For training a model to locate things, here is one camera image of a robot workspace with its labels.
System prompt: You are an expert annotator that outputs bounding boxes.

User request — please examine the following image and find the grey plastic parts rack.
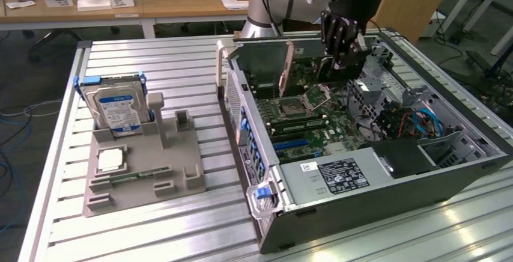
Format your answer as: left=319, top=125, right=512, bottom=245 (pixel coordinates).
left=82, top=92, right=206, bottom=218

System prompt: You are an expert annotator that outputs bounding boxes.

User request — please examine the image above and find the hard disk with blue bracket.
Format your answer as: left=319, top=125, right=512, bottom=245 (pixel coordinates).
left=74, top=72, right=152, bottom=138

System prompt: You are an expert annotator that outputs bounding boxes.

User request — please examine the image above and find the white desk frame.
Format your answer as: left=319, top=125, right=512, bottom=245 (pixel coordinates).
left=438, top=0, right=513, bottom=56

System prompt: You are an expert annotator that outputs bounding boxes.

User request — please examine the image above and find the metal disk bay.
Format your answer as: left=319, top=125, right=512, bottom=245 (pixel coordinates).
left=346, top=60, right=407, bottom=119

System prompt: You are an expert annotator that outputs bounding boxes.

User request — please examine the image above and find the black chair base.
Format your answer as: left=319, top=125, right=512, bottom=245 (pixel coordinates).
left=27, top=28, right=86, bottom=64

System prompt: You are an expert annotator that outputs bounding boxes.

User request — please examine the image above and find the grey floor cable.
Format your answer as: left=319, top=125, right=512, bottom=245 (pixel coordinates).
left=0, top=97, right=64, bottom=118

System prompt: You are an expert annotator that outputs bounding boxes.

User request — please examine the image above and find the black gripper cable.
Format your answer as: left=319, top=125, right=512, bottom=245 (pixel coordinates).
left=255, top=0, right=287, bottom=36

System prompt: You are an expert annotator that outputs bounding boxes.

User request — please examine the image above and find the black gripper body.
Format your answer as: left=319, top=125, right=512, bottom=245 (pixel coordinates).
left=330, top=0, right=388, bottom=32

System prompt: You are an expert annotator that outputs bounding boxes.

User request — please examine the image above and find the wooden cabinet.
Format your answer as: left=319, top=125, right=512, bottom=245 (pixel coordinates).
left=371, top=0, right=460, bottom=44

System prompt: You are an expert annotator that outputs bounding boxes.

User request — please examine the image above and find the green motherboard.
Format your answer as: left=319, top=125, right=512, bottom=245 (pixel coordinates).
left=244, top=69, right=374, bottom=165

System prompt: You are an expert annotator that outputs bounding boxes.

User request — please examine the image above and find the blue expansion slot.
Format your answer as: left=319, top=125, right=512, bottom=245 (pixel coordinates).
left=274, top=138, right=311, bottom=152

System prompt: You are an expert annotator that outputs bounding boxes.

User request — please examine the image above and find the black cable over case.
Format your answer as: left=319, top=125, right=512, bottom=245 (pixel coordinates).
left=368, top=18, right=407, bottom=39

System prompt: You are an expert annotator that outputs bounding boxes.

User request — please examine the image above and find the blue case latch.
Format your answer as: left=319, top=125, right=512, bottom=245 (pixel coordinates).
left=255, top=184, right=276, bottom=200

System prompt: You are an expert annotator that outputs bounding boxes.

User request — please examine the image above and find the graphics card with metal bracket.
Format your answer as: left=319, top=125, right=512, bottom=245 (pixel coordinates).
left=278, top=38, right=367, bottom=98

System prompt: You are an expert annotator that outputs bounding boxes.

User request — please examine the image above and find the green RAM stick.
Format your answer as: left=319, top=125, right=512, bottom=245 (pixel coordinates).
left=107, top=170, right=155, bottom=184

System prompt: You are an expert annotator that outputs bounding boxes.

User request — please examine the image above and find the silver CPU chip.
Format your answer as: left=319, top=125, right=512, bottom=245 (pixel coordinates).
left=96, top=150, right=124, bottom=172

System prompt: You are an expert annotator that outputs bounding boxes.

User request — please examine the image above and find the wooden desk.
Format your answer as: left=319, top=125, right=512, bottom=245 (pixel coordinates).
left=0, top=0, right=322, bottom=32

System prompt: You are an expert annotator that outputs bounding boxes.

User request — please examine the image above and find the white paper label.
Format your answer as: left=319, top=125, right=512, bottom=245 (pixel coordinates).
left=6, top=0, right=38, bottom=9

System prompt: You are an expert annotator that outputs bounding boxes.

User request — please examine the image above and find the blue floor cable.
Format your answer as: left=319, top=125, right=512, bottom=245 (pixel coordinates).
left=0, top=117, right=34, bottom=236

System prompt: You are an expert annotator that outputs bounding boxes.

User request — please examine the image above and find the grey power supply unit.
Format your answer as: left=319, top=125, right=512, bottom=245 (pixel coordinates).
left=279, top=147, right=396, bottom=207

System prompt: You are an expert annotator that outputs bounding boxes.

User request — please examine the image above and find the black open PC case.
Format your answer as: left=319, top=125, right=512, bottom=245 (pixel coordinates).
left=223, top=27, right=513, bottom=255

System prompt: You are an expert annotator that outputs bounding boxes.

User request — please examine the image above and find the installed RAM stick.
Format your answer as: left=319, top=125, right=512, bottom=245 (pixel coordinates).
left=271, top=120, right=326, bottom=134

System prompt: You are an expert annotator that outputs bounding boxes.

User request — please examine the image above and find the red wire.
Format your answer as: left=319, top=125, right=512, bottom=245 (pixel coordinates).
left=396, top=111, right=419, bottom=138

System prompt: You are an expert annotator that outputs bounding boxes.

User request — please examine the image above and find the blue wire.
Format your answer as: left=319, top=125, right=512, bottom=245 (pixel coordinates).
left=412, top=109, right=444, bottom=138

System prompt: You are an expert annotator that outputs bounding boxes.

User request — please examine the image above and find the CPU socket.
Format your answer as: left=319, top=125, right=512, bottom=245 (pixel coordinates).
left=276, top=96, right=312, bottom=121

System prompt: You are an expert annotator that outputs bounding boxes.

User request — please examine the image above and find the metal socket cover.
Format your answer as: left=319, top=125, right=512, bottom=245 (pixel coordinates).
left=303, top=82, right=335, bottom=107

